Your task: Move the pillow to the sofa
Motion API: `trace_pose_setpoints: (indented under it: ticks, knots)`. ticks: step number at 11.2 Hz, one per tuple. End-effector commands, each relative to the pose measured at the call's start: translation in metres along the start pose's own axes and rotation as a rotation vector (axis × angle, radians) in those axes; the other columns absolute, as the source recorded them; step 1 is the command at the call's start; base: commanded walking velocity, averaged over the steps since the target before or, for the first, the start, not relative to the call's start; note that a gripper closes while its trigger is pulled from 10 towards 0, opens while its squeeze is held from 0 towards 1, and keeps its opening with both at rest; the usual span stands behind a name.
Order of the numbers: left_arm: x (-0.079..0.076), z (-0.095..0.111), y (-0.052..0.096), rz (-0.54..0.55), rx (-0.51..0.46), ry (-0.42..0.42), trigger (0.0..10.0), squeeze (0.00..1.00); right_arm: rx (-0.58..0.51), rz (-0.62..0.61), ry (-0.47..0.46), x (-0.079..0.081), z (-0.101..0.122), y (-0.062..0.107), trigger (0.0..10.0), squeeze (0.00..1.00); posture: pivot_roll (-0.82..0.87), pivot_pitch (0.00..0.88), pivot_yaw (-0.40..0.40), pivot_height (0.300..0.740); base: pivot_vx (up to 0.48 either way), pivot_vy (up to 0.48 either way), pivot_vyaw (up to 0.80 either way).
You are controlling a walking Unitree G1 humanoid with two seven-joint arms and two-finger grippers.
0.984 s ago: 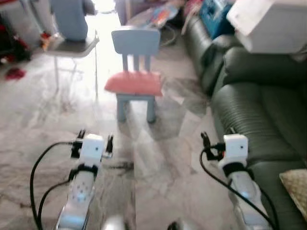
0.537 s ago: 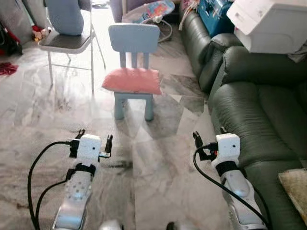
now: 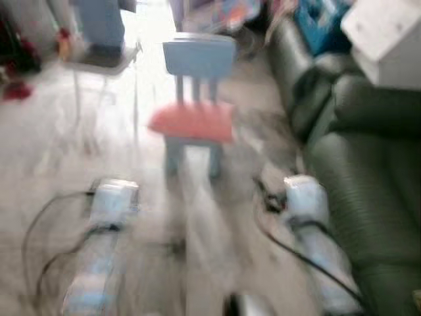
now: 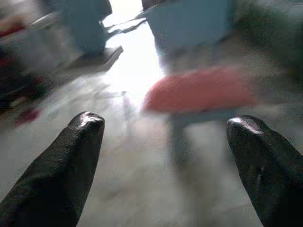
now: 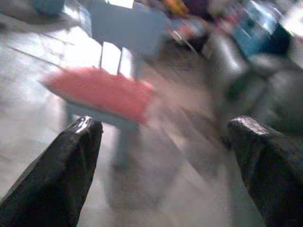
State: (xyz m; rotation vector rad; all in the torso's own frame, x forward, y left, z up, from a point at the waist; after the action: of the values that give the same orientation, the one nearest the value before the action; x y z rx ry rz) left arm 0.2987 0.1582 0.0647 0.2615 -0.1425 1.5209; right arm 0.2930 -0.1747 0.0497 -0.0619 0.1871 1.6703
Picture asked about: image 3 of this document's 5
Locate green leather three-seat sofa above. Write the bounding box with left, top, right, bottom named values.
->
left=304, top=76, right=421, bottom=316

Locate silver right robot leg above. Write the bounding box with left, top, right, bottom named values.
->
left=222, top=293, right=277, bottom=316

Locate red seat pad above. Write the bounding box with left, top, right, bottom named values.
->
left=148, top=100, right=236, bottom=144

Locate blue case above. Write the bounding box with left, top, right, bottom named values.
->
left=294, top=0, right=349, bottom=57

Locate white box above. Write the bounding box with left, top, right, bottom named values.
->
left=341, top=0, right=421, bottom=91

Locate white folding chair grey seat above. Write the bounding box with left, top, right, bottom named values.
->
left=62, top=39, right=142, bottom=142

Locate blue cushion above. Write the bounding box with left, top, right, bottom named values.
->
left=71, top=0, right=126, bottom=57

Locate orange and white toy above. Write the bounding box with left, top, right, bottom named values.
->
left=56, top=30, right=72, bottom=60

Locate red cloth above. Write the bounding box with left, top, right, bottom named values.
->
left=2, top=82, right=32, bottom=101

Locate black and red stroller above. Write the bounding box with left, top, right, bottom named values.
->
left=0, top=13, right=40, bottom=73

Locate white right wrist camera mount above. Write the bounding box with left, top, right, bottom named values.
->
left=283, top=174, right=328, bottom=224

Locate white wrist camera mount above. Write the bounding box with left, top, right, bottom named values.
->
left=283, top=174, right=328, bottom=224
left=89, top=179, right=140, bottom=228

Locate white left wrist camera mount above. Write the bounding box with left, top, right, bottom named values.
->
left=89, top=179, right=140, bottom=228

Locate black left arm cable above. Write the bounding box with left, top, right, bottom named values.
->
left=22, top=191, right=93, bottom=310
left=36, top=244, right=86, bottom=310

